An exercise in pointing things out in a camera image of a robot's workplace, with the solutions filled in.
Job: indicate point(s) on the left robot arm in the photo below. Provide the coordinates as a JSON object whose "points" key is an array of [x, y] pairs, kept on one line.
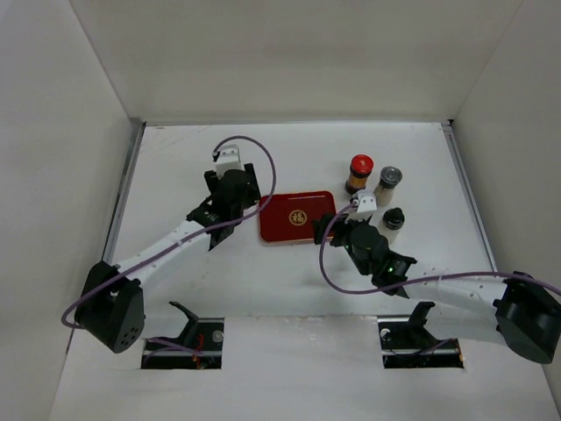
{"points": [[111, 307]]}

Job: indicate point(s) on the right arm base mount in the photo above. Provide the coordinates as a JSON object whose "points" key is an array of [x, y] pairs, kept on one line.
{"points": [[405, 343]]}

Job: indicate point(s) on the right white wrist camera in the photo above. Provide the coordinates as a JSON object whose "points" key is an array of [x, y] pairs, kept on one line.
{"points": [[363, 205]]}

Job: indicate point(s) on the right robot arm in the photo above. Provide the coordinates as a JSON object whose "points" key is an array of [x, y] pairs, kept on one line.
{"points": [[514, 310]]}

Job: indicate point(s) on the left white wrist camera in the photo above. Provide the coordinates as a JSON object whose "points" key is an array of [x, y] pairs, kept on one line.
{"points": [[227, 157]]}

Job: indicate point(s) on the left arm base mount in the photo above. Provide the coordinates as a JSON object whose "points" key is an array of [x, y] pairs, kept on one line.
{"points": [[199, 345]]}

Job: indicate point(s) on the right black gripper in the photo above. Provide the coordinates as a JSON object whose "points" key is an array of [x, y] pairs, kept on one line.
{"points": [[341, 225]]}

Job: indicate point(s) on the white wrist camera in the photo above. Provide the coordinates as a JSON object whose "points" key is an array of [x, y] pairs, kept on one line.
{"points": [[363, 205], [227, 157]]}

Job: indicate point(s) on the red lacquer tray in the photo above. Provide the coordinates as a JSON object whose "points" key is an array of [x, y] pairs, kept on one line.
{"points": [[288, 218]]}

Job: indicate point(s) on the black cap white shaker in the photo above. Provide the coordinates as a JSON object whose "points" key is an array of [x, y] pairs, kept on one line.
{"points": [[391, 224]]}

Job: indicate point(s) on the clear cap salt grinder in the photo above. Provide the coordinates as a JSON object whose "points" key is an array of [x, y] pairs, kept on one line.
{"points": [[390, 177]]}

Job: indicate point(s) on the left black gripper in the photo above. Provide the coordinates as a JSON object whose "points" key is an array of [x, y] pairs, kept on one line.
{"points": [[252, 195]]}

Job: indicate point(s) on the red lid brown sauce bottle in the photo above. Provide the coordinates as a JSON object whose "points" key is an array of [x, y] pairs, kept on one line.
{"points": [[361, 166]]}

